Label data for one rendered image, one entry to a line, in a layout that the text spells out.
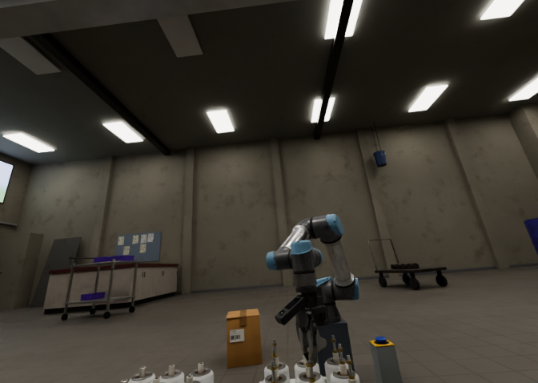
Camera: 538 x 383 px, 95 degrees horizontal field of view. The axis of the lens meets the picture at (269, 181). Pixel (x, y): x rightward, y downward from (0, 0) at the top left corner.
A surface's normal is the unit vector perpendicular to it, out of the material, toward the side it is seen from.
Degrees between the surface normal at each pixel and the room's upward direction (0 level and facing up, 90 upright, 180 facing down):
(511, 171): 90
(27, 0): 90
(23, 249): 90
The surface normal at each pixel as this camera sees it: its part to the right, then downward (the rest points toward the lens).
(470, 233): -0.07, -0.32
